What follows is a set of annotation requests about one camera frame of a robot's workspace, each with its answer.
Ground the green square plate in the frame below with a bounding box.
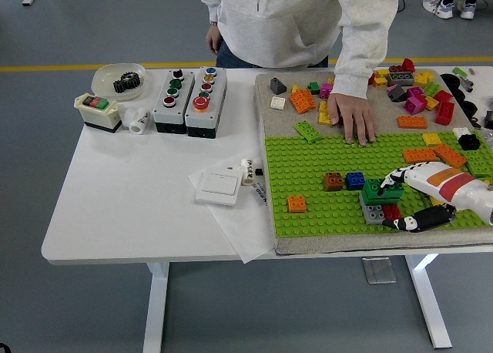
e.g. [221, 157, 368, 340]
[464, 139, 493, 179]

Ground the person's right hand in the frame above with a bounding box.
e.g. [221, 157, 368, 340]
[206, 21, 224, 56]

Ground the dark green 2x4 brick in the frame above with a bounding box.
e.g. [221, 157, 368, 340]
[360, 193, 401, 207]
[361, 178, 406, 199]

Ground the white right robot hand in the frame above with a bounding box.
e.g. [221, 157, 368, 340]
[379, 160, 493, 234]

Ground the red 2x4 brick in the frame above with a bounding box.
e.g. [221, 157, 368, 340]
[382, 204, 404, 221]
[435, 101, 456, 126]

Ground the person's left hand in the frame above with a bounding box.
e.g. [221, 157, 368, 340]
[326, 92, 379, 146]

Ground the orange 2x4 brick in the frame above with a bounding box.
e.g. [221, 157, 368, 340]
[432, 143, 468, 169]
[402, 147, 439, 164]
[397, 116, 429, 130]

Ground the person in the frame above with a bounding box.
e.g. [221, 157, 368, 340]
[422, 0, 487, 21]
[200, 0, 399, 99]

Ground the orange 2x2 brick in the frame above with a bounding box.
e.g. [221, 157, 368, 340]
[287, 195, 308, 214]

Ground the white wall switch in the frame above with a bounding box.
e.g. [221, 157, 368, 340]
[195, 163, 243, 207]

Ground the black brick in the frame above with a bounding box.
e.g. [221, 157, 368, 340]
[458, 133, 481, 152]

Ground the white table leg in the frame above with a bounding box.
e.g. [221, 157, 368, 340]
[404, 254, 454, 350]
[142, 262, 171, 353]

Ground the white pipe tee fitting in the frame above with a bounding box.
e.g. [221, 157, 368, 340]
[121, 106, 152, 135]

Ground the grey emergency-stop button box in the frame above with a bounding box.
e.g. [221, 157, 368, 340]
[184, 66, 228, 140]

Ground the grey four-button control box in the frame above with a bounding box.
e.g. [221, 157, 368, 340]
[153, 68, 196, 134]

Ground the grey-brown mat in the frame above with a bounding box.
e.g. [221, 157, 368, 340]
[254, 66, 493, 256]

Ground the white paper sheet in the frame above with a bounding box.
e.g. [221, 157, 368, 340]
[187, 158, 279, 264]

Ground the cream red-green switch box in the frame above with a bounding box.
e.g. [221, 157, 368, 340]
[73, 92, 121, 135]

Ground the large yellow brick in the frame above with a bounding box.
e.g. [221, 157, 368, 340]
[413, 69, 436, 89]

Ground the brown 2x2 brick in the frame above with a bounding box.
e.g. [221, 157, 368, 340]
[323, 171, 346, 192]

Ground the silver floor plate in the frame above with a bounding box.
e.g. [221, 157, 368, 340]
[361, 256, 397, 285]

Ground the white oval bowl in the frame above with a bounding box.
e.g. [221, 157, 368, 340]
[91, 62, 148, 102]

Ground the small white pipe coupling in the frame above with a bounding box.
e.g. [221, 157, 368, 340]
[240, 156, 257, 186]

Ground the wide orange brick block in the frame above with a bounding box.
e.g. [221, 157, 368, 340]
[288, 89, 317, 115]

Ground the white printed label strip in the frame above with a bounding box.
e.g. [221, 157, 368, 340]
[250, 181, 270, 208]

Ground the green 2x4 flat plate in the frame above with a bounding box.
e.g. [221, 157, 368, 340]
[294, 120, 324, 143]

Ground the blue 2x2 brick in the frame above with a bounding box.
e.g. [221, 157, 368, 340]
[345, 171, 367, 191]

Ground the grey 2x4 brick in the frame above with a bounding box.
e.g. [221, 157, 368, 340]
[361, 202, 386, 226]
[387, 70, 416, 86]

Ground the lime green studded baseplate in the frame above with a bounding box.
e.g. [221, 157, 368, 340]
[264, 133, 493, 238]

